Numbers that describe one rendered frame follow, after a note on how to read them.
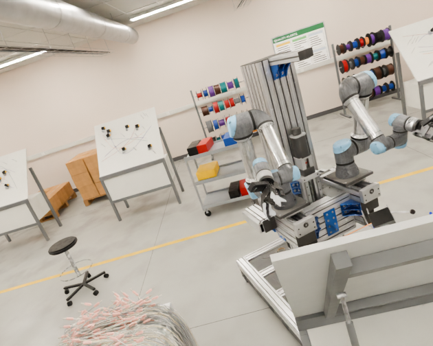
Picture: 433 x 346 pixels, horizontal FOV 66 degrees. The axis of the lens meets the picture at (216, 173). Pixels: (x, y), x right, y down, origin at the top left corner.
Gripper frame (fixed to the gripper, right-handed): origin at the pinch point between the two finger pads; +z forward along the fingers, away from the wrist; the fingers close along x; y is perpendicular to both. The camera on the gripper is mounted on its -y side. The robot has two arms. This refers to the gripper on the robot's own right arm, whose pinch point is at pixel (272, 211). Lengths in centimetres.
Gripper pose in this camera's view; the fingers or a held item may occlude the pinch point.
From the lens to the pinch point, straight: 141.9
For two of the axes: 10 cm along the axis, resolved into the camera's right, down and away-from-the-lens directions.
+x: -4.2, 7.3, 5.4
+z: 1.1, 6.3, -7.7
